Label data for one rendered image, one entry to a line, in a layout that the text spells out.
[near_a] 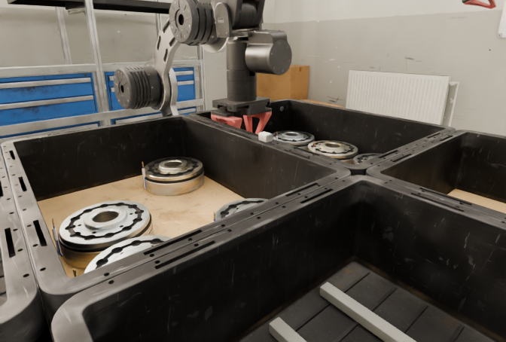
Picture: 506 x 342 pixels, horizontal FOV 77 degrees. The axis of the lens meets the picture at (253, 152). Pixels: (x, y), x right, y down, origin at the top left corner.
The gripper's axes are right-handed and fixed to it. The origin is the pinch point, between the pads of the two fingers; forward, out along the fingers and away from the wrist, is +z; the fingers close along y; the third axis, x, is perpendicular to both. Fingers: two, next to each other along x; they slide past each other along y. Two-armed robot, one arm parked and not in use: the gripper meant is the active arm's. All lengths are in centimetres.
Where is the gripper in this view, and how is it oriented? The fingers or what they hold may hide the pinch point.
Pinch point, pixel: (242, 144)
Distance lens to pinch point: 65.0
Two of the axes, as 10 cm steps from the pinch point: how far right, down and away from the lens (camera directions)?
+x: -7.3, -2.2, 6.5
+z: 0.0, 9.5, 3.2
